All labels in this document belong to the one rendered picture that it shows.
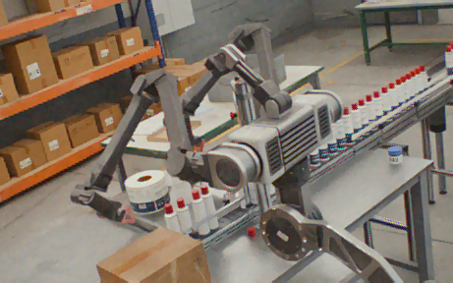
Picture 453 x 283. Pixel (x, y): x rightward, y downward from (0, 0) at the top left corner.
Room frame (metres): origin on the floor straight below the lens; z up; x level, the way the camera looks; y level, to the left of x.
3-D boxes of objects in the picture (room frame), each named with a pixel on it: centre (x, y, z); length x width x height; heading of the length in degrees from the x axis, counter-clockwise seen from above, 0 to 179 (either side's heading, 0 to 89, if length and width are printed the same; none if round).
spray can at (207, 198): (2.46, 0.11, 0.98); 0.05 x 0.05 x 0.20
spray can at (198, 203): (2.43, 0.15, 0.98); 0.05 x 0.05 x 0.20
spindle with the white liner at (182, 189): (2.73, 0.23, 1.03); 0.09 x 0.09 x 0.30
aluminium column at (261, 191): (2.47, -0.13, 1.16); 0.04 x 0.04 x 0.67; 39
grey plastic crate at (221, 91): (4.84, -0.30, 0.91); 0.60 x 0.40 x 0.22; 140
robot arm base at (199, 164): (1.77, 0.05, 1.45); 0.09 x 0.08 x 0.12; 136
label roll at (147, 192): (2.84, 0.41, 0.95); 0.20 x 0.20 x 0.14
